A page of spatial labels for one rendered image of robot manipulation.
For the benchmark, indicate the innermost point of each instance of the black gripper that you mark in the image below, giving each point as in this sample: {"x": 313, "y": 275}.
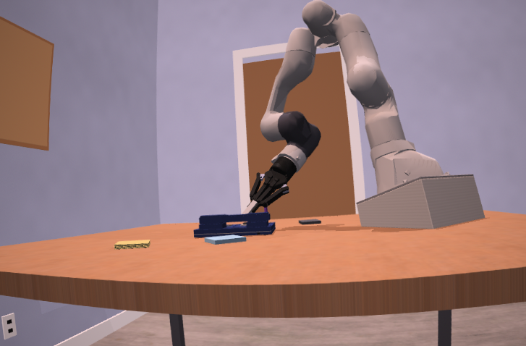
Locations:
{"x": 276, "y": 177}

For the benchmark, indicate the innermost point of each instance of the dark navy phone handset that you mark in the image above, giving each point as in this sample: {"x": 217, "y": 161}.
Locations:
{"x": 219, "y": 219}

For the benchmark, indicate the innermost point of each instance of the yellow sticky note pad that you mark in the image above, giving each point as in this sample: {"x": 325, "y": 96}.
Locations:
{"x": 132, "y": 244}

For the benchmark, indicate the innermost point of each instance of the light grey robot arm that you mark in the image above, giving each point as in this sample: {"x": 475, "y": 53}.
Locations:
{"x": 394, "y": 158}

